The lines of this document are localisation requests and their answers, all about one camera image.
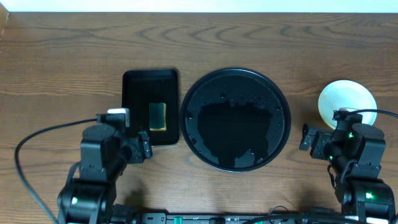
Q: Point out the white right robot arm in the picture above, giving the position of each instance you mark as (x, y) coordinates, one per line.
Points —
(354, 151)

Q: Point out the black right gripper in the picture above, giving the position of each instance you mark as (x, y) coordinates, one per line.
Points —
(323, 139)

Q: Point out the yellow sponge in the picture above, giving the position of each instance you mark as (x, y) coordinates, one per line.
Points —
(157, 117)

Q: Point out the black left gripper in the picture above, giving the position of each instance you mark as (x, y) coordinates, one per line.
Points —
(142, 147)

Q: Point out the mint plate with two drops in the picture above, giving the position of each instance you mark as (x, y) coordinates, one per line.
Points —
(343, 95)

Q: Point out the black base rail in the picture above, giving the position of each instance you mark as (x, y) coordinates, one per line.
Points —
(184, 218)

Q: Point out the round black tray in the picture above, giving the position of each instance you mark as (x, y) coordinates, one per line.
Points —
(235, 119)

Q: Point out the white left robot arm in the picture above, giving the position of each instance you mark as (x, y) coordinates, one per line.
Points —
(90, 190)

